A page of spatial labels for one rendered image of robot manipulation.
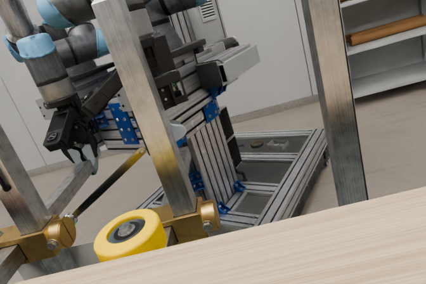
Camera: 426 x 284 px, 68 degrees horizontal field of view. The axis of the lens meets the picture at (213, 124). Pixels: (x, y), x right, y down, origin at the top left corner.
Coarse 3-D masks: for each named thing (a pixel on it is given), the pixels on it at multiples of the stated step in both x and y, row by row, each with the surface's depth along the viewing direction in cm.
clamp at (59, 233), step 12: (12, 228) 54; (48, 228) 51; (60, 228) 51; (72, 228) 54; (0, 240) 51; (12, 240) 50; (24, 240) 50; (36, 240) 50; (48, 240) 50; (60, 240) 50; (72, 240) 53; (24, 252) 51; (36, 252) 51; (48, 252) 51
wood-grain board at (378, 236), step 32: (416, 192) 30; (288, 224) 31; (320, 224) 30; (352, 224) 28; (384, 224) 27; (416, 224) 26; (128, 256) 33; (160, 256) 32; (192, 256) 31; (224, 256) 29; (256, 256) 28; (288, 256) 27; (320, 256) 26; (352, 256) 25; (384, 256) 24; (416, 256) 24
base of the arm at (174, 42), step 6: (168, 18) 102; (156, 24) 99; (162, 24) 100; (168, 24) 102; (156, 30) 99; (162, 30) 100; (168, 30) 101; (174, 30) 104; (156, 36) 100; (168, 36) 100; (174, 36) 102; (168, 42) 100; (174, 42) 101; (180, 42) 104; (174, 48) 101
